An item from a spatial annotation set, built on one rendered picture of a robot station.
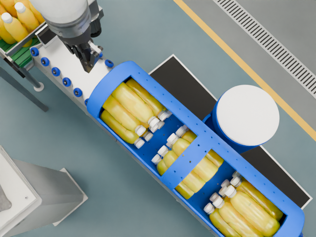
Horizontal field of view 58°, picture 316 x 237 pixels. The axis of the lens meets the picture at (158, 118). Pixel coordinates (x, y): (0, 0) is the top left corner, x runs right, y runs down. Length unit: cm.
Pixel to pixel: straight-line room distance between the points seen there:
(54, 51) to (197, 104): 115
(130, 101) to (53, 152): 137
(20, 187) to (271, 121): 108
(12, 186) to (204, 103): 147
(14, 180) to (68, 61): 61
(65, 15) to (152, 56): 199
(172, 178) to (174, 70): 137
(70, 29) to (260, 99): 96
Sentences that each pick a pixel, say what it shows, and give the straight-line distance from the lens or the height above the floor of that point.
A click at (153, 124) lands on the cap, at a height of 118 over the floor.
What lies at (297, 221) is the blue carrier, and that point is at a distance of 113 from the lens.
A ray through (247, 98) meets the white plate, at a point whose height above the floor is 104.
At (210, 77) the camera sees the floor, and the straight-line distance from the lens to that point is 247.
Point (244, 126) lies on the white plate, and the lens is 129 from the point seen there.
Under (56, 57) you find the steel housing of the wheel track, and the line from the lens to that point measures 152.
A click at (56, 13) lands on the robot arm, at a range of 54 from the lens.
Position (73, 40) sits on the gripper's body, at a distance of 64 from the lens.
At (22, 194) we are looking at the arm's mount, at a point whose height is 104.
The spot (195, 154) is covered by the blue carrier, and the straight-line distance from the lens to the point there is 101.
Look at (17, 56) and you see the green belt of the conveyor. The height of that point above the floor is 90.
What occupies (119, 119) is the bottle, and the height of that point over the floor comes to 113.
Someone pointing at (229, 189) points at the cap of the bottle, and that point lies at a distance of 108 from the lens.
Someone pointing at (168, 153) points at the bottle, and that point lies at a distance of 110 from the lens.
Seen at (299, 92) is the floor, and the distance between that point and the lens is 270.
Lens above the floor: 222
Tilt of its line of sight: 75 degrees down
